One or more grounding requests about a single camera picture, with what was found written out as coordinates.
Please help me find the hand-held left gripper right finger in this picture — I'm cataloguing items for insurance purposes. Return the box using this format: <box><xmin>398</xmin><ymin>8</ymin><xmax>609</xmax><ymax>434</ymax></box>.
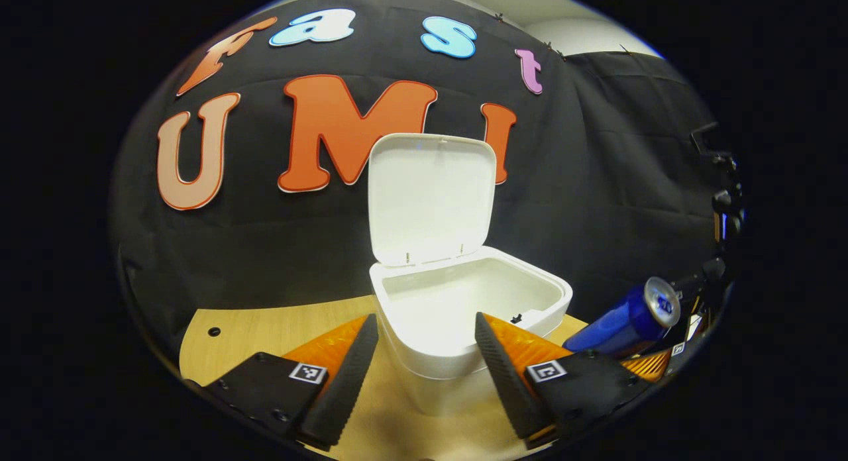
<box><xmin>474</xmin><ymin>312</ymin><xmax>653</xmax><ymax>448</ymax></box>

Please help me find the blue pop can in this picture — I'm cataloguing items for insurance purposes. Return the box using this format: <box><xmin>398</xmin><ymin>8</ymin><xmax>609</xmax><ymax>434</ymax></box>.
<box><xmin>563</xmin><ymin>276</ymin><xmax>682</xmax><ymax>356</ymax></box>

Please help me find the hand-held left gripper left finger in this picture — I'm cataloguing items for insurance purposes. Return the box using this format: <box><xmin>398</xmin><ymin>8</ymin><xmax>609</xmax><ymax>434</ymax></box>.
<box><xmin>199</xmin><ymin>313</ymin><xmax>380</xmax><ymax>450</ymax></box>

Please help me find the white desktop garbage bin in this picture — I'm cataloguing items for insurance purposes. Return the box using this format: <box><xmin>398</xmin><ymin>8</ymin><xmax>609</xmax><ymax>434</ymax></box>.
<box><xmin>367</xmin><ymin>132</ymin><xmax>574</xmax><ymax>417</ymax></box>

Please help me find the wooden desktop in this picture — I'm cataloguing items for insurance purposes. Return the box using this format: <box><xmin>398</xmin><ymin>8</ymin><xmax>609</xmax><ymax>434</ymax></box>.
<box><xmin>179</xmin><ymin>295</ymin><xmax>590</xmax><ymax>461</ymax></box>

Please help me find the black backdrop cloth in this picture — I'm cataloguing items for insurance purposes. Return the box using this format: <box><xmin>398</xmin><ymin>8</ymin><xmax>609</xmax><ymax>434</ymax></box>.
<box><xmin>109</xmin><ymin>0</ymin><xmax>736</xmax><ymax>369</ymax></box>

